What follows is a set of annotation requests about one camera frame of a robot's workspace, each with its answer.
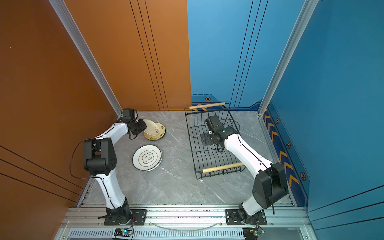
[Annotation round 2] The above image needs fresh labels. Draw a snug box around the near wooden rack handle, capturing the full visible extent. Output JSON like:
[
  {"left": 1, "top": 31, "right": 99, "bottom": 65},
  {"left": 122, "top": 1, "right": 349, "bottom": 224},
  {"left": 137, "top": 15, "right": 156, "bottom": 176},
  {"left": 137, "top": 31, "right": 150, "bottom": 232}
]
[{"left": 202, "top": 163, "right": 244, "bottom": 174}]

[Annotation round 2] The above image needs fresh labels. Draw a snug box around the green circuit board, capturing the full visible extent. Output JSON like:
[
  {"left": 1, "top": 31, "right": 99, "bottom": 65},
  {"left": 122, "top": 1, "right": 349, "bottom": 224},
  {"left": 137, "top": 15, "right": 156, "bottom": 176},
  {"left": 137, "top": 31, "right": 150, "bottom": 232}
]
[
  {"left": 243, "top": 228, "right": 265, "bottom": 240},
  {"left": 114, "top": 228, "right": 134, "bottom": 240}
]

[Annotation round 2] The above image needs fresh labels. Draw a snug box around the cream small plate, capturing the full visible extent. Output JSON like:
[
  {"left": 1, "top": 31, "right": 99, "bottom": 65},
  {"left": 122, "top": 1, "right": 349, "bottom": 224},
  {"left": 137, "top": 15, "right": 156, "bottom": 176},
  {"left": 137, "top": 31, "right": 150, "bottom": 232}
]
[{"left": 143, "top": 119, "right": 161, "bottom": 139}]

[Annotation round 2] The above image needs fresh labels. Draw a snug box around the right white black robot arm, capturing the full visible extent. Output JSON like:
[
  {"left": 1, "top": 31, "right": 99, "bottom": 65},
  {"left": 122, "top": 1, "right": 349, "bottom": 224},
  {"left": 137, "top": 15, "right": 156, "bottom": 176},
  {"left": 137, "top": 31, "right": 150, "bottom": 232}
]
[{"left": 206, "top": 116, "right": 289, "bottom": 225}]

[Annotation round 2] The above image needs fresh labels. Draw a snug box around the far wooden rack handle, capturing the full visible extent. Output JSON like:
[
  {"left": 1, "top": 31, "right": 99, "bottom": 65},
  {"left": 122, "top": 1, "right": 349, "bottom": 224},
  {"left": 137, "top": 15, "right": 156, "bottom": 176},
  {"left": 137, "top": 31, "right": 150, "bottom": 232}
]
[{"left": 189, "top": 103, "right": 226, "bottom": 110}]

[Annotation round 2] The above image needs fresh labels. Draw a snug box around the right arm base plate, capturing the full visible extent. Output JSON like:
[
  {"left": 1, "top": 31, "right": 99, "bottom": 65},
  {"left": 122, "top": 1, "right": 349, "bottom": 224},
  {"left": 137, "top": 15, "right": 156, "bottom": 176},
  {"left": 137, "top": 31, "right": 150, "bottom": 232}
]
[{"left": 225, "top": 209, "right": 268, "bottom": 226}]

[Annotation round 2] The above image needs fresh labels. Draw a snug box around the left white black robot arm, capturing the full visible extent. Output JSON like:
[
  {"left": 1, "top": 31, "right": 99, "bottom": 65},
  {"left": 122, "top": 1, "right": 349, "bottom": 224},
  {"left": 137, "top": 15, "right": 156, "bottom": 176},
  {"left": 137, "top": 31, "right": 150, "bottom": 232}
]
[{"left": 84, "top": 109, "right": 147, "bottom": 220}]

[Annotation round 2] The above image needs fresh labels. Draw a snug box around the black wire dish rack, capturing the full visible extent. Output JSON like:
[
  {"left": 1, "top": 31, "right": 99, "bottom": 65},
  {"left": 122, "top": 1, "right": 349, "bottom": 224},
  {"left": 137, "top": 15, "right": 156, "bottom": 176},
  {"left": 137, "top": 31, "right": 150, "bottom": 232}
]
[{"left": 184, "top": 104, "right": 245, "bottom": 180}]

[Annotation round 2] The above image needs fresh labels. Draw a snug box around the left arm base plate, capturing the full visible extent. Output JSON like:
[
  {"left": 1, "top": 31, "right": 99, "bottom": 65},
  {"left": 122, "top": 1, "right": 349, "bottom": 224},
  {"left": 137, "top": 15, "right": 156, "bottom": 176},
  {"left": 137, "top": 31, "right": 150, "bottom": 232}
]
[{"left": 104, "top": 209, "right": 147, "bottom": 226}]

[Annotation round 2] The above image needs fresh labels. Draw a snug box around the aluminium front rail frame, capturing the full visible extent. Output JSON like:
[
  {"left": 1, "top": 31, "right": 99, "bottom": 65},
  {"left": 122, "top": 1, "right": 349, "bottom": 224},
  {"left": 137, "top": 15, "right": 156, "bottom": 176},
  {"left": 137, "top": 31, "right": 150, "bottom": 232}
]
[{"left": 54, "top": 204, "right": 317, "bottom": 240}]

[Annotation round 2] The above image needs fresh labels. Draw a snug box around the beige small plate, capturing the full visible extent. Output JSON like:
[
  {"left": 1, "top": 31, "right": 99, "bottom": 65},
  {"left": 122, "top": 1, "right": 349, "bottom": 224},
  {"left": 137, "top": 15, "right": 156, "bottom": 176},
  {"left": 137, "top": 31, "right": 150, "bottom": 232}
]
[{"left": 144, "top": 123, "right": 166, "bottom": 141}]

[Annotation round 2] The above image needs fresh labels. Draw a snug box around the left green circuit board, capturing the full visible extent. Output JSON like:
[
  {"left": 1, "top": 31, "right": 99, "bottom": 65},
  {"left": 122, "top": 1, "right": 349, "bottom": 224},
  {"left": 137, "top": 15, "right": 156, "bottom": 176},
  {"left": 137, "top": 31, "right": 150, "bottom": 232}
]
[{"left": 114, "top": 228, "right": 134, "bottom": 240}]

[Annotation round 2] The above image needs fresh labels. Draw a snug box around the wooden rack handle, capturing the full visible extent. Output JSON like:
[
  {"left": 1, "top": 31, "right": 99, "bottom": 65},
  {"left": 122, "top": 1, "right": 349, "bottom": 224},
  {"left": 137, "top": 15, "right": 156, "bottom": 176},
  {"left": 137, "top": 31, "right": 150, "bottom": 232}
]
[
  {"left": 202, "top": 163, "right": 244, "bottom": 174},
  {"left": 189, "top": 103, "right": 226, "bottom": 110}
]

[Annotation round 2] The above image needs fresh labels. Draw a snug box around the right green circuit board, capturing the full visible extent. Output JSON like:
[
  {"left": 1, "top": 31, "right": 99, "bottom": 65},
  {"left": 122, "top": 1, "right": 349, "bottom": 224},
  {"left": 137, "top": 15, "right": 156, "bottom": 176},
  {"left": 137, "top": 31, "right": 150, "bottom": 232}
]
[{"left": 243, "top": 228, "right": 265, "bottom": 240}]

